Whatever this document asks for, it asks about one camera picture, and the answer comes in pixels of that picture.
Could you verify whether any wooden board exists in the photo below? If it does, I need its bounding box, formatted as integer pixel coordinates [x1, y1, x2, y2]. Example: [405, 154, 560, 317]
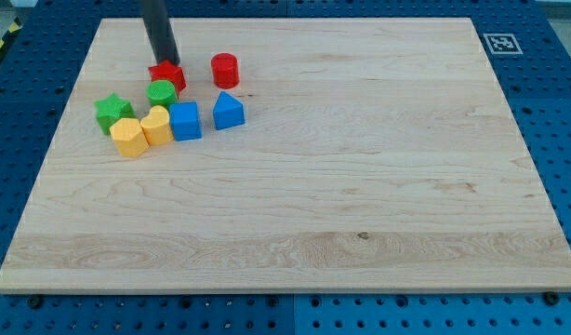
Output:
[0, 18, 571, 295]

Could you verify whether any green star block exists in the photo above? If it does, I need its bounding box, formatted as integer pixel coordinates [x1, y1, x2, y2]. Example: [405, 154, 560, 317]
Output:
[94, 93, 136, 136]

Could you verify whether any black bolt right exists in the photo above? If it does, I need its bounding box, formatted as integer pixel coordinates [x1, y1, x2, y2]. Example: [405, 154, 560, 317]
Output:
[542, 291, 561, 306]

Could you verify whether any blue triangle block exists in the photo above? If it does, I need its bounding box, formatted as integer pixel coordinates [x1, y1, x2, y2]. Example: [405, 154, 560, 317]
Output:
[213, 91, 246, 130]

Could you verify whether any black bolt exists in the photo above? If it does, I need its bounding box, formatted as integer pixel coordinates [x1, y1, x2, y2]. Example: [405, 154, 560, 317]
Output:
[542, 291, 561, 306]
[26, 295, 44, 310]

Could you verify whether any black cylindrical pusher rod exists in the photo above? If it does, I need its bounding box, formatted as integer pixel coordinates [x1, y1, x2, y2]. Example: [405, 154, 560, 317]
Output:
[140, 0, 180, 65]

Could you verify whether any blue cube block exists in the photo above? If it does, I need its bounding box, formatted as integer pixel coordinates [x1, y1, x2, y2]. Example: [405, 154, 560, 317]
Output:
[169, 101, 202, 141]

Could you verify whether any red cylinder block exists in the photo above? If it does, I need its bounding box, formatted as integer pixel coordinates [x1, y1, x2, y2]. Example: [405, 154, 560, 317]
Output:
[210, 53, 240, 89]

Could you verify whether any yellow hexagon block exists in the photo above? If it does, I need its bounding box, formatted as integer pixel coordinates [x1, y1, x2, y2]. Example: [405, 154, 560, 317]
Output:
[110, 118, 150, 157]

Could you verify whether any black bolt left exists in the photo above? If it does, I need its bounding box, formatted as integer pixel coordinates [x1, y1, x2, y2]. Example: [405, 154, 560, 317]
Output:
[26, 295, 44, 310]

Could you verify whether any white fiducial marker tag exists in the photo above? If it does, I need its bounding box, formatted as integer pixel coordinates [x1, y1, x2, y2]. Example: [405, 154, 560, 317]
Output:
[484, 33, 523, 55]

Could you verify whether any red star block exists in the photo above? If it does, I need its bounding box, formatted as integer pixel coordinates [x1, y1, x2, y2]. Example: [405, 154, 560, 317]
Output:
[148, 60, 187, 95]

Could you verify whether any yellow heart block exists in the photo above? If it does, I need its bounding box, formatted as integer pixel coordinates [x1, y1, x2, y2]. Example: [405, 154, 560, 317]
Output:
[140, 105, 174, 145]

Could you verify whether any green cylinder block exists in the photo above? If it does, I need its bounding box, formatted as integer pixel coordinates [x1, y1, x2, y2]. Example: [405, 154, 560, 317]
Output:
[146, 79, 178, 108]

